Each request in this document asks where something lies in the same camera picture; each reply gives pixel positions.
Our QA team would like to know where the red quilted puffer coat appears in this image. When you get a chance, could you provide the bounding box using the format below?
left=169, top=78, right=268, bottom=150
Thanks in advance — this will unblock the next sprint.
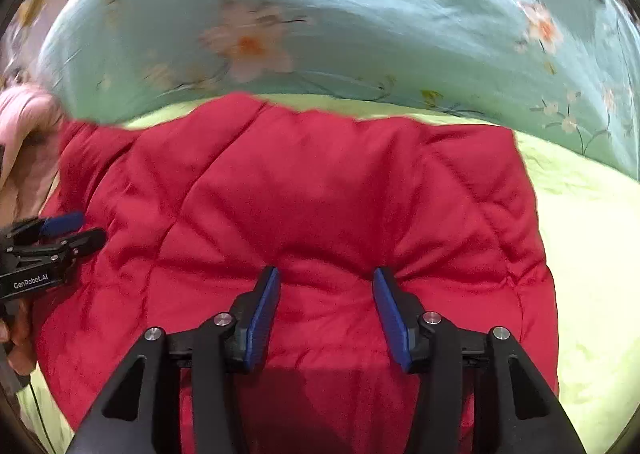
left=32, top=93, right=559, bottom=453

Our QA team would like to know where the person's left hand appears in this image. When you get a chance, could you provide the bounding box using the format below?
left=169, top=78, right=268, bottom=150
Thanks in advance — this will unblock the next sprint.
left=0, top=299, right=37, bottom=376

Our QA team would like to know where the pink folded quilt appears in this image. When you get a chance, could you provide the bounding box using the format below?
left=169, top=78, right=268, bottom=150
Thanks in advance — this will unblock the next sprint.
left=1, top=84, right=64, bottom=226

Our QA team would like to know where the green bed sheet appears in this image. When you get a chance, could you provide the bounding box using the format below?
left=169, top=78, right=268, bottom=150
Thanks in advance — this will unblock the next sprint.
left=20, top=95, right=639, bottom=453

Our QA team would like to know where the teal floral duvet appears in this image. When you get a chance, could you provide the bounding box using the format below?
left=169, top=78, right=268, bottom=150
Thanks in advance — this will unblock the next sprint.
left=38, top=0, right=639, bottom=177

